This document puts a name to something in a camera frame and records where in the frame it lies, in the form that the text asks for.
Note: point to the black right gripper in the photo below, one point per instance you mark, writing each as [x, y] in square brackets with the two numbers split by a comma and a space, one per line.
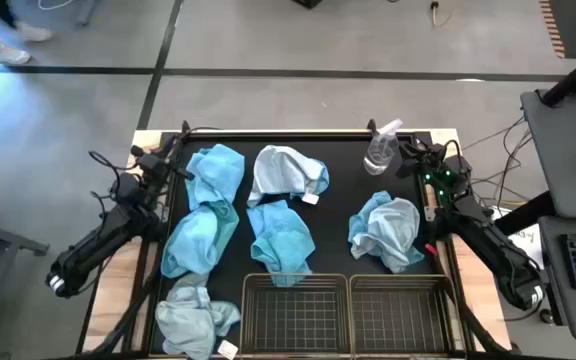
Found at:
[438, 162]

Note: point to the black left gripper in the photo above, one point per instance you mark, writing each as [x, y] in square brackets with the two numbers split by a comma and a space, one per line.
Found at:
[153, 165]

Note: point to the pale grey microfiber towel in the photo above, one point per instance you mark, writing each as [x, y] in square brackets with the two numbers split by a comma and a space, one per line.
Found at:
[393, 230]
[188, 320]
[280, 172]

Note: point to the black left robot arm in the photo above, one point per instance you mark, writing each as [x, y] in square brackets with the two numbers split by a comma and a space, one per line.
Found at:
[98, 245]

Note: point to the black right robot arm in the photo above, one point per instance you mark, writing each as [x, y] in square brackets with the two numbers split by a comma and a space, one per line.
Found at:
[488, 250]

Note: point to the clear plastic spray bottle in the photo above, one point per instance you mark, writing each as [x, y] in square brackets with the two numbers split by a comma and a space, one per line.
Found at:
[379, 155]

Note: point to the small red clip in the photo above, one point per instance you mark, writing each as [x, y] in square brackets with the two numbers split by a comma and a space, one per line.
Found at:
[431, 249]

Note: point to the black table mat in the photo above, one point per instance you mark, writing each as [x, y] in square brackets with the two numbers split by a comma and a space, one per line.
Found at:
[338, 220]

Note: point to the black desk leg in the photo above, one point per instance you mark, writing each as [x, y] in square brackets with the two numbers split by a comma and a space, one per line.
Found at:
[528, 212]

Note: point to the white paper sheet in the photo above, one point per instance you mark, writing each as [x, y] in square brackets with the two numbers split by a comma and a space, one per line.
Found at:
[530, 245]

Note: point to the grey desk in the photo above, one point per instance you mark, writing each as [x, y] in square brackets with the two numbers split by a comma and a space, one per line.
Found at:
[558, 160]
[553, 280]

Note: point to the grey furniture leg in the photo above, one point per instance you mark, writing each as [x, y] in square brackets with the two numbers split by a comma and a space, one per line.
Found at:
[87, 12]

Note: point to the black round pole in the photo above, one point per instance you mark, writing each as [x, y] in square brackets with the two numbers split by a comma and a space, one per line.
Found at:
[575, 75]

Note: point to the black floor object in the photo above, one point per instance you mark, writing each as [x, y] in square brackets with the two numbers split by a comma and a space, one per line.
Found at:
[308, 3]

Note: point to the person's white shoe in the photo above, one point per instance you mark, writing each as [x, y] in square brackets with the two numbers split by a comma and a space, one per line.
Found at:
[10, 55]
[35, 33]

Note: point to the black caster wheel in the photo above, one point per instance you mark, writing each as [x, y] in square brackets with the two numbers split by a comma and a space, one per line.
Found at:
[546, 316]

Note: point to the silver mounting bracket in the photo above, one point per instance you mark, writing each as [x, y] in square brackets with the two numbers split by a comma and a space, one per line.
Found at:
[429, 212]

